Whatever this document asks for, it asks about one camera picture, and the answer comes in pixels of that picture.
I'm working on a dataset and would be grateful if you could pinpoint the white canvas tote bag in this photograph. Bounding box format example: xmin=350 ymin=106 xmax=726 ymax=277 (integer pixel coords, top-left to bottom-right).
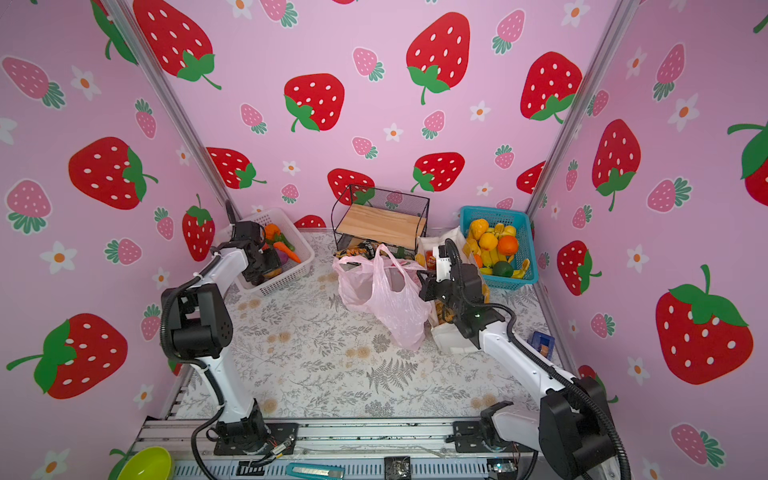
xmin=419 ymin=227 xmax=495 ymax=354

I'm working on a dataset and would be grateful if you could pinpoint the pink plastic grocery bag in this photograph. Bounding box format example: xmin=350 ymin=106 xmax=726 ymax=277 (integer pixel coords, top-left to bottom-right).
xmin=332 ymin=245 xmax=432 ymax=351

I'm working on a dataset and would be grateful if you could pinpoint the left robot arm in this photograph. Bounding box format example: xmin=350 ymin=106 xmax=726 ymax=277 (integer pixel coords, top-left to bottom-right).
xmin=160 ymin=221 xmax=298 ymax=459

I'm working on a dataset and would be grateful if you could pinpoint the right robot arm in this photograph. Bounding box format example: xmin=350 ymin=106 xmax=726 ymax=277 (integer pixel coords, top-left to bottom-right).
xmin=418 ymin=240 xmax=632 ymax=479

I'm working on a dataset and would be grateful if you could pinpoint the toy carrot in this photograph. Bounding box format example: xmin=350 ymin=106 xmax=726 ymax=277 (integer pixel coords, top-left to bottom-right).
xmin=272 ymin=242 xmax=302 ymax=263

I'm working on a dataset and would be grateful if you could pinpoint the toy avocado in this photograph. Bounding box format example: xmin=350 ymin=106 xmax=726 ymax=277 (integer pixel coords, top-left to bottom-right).
xmin=492 ymin=261 xmax=515 ymax=278

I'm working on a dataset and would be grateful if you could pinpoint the white plastic basket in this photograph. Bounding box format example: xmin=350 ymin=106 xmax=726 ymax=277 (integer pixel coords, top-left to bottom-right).
xmin=234 ymin=208 xmax=315 ymax=297

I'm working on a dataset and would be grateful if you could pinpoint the toy yellow lemon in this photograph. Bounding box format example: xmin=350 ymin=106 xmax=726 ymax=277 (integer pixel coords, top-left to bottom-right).
xmin=478 ymin=232 xmax=498 ymax=251

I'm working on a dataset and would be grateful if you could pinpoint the toy orange fruit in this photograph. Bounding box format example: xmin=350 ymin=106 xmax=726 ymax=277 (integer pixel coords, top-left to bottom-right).
xmin=497 ymin=235 xmax=519 ymax=257

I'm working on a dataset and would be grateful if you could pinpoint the teal plastic basket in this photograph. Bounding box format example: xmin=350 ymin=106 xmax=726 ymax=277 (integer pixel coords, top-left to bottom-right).
xmin=460 ymin=206 xmax=539 ymax=291

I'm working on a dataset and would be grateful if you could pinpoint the blue box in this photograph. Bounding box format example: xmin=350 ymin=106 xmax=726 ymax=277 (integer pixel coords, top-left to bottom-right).
xmin=529 ymin=331 xmax=556 ymax=360

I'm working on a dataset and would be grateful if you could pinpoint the snack bag under shelf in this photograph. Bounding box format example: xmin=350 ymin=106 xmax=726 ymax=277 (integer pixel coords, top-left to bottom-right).
xmin=334 ymin=239 xmax=415 ymax=260

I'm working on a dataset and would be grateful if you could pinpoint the green plastic bowl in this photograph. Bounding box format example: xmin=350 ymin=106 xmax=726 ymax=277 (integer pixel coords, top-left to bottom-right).
xmin=117 ymin=446 xmax=173 ymax=480

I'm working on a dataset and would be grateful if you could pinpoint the black wire wooden shelf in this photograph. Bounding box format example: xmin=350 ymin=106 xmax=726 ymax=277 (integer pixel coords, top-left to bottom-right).
xmin=331 ymin=184 xmax=430 ymax=255

